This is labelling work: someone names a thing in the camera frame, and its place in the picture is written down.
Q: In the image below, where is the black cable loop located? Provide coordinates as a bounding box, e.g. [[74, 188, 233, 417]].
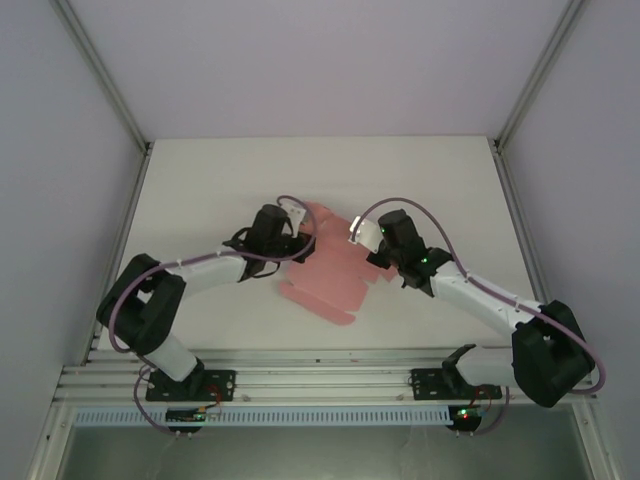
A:
[[232, 227, 284, 282]]

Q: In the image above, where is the aluminium frame post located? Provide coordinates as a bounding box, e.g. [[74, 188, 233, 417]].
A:
[[492, 0, 589, 151], [52, 0, 154, 154]]

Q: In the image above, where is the grey lower panel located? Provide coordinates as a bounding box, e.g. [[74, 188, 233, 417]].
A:
[[64, 424, 581, 480]]

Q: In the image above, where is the light blue slotted cable duct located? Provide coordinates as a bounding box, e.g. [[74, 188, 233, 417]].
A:
[[73, 405, 450, 426]]

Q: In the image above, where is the aluminium side rail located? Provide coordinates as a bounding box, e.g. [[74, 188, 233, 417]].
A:
[[492, 147, 551, 306], [79, 144, 154, 369]]

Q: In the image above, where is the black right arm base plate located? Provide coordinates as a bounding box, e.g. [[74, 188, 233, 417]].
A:
[[409, 367, 506, 401]]

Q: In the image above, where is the small circuit board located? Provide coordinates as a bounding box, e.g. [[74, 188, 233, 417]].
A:
[[449, 405, 494, 424], [167, 407, 221, 426]]

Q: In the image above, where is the pink paper box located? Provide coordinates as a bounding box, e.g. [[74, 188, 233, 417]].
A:
[[278, 199, 401, 328]]

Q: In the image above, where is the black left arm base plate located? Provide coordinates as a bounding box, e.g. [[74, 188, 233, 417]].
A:
[[145, 368, 237, 401]]

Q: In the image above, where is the aluminium mounting rail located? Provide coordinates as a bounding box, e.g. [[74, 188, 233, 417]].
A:
[[52, 347, 599, 404]]

